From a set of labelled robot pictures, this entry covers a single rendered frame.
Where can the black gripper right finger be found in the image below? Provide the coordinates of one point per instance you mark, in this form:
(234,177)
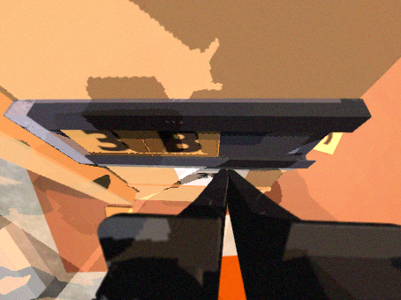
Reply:
(270,240)

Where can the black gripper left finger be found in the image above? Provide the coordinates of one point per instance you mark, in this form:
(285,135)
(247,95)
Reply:
(194,237)

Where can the white paper ticket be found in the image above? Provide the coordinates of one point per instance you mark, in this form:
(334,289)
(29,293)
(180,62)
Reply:
(201,176)

